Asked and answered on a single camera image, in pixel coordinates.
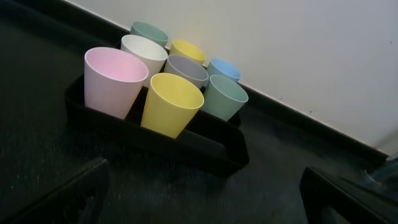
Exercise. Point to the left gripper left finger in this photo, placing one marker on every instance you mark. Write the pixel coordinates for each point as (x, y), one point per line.
(68, 199)

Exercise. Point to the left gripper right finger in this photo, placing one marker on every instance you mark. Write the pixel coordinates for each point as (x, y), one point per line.
(335, 202)

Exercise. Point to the pink cup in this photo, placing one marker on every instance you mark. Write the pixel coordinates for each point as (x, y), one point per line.
(105, 90)

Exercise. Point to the yellow cup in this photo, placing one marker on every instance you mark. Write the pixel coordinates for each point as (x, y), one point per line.
(188, 51)
(168, 109)

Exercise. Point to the black tray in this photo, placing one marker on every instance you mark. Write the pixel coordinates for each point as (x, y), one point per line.
(199, 146)

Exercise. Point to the green cup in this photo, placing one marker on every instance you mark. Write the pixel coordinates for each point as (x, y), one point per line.
(222, 99)
(149, 31)

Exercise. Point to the white cup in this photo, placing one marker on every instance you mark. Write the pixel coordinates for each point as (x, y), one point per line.
(146, 49)

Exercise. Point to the blue cup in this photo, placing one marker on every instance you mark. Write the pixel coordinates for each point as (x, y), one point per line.
(224, 68)

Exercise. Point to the grey cup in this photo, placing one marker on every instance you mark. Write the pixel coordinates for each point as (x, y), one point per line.
(186, 70)

